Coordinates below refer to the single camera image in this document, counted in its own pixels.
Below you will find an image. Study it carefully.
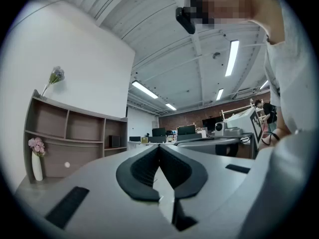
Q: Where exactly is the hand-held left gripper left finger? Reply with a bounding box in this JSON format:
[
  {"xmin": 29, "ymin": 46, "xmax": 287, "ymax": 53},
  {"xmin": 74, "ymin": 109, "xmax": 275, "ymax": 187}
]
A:
[{"xmin": 33, "ymin": 144, "xmax": 180, "ymax": 239}]

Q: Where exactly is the black box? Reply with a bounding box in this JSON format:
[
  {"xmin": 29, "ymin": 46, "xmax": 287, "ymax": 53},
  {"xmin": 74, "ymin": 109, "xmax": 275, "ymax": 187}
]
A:
[{"xmin": 109, "ymin": 135, "xmax": 121, "ymax": 148}]

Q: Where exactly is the long white office desk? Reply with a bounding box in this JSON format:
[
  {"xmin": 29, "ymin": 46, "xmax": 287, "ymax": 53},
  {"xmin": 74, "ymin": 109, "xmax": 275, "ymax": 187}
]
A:
[{"xmin": 127, "ymin": 140, "xmax": 175, "ymax": 149}]

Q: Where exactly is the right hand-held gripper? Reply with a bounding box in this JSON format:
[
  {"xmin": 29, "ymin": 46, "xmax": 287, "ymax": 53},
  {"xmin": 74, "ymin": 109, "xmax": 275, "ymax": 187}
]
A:
[{"xmin": 174, "ymin": 107, "xmax": 264, "ymax": 159}]

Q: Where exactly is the white ribbed vase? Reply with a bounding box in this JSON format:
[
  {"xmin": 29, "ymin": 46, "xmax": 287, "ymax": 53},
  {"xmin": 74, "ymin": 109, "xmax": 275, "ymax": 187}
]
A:
[{"xmin": 31, "ymin": 150, "xmax": 44, "ymax": 181}]

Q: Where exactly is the person's right forearm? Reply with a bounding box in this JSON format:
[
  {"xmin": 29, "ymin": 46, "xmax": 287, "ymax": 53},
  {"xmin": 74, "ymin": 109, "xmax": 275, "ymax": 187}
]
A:
[{"xmin": 259, "ymin": 105, "xmax": 292, "ymax": 151}]

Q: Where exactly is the black head-worn camera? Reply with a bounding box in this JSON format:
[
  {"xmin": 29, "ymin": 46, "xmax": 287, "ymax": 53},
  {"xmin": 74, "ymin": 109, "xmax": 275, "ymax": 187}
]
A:
[{"xmin": 175, "ymin": 6, "xmax": 196, "ymax": 34}]

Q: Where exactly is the white shelf rack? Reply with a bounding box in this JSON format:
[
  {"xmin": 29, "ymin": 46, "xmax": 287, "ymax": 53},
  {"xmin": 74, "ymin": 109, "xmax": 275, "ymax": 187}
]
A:
[{"xmin": 221, "ymin": 103, "xmax": 265, "ymax": 124}]

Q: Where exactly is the pink flower bunch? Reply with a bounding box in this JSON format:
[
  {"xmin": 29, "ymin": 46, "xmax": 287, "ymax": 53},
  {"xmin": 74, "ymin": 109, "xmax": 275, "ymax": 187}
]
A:
[{"xmin": 27, "ymin": 137, "xmax": 47, "ymax": 157}]

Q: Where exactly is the grey wooden desk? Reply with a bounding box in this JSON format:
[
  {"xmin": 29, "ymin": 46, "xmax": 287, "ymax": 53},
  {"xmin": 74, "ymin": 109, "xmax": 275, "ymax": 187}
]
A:
[{"xmin": 14, "ymin": 177, "xmax": 75, "ymax": 204}]

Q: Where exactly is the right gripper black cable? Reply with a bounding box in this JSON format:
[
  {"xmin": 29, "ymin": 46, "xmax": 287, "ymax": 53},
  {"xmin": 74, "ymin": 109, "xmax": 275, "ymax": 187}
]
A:
[{"xmin": 261, "ymin": 131, "xmax": 281, "ymax": 145}]

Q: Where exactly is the pale purple flower stem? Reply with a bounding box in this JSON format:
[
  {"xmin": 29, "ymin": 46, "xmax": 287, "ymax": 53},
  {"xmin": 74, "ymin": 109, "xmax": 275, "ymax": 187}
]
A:
[{"xmin": 41, "ymin": 66, "xmax": 66, "ymax": 99}]

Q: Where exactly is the person's head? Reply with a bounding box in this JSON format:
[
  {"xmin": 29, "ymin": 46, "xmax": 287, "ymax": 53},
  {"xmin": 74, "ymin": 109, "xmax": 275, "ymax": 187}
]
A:
[{"xmin": 186, "ymin": 0, "xmax": 286, "ymax": 46}]

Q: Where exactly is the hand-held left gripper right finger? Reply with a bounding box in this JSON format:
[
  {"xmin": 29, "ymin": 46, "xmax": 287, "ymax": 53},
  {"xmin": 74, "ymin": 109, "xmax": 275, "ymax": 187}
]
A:
[{"xmin": 159, "ymin": 144, "xmax": 255, "ymax": 239}]

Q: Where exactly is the grey wooden shelf unit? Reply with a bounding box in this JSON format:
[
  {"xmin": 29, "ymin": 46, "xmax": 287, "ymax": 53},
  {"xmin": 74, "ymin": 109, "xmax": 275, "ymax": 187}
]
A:
[{"xmin": 23, "ymin": 89, "xmax": 129, "ymax": 184}]

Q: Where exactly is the person's white t-shirt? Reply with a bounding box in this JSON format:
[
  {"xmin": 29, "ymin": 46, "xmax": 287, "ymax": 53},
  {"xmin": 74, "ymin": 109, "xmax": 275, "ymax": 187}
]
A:
[{"xmin": 263, "ymin": 0, "xmax": 316, "ymax": 134}]

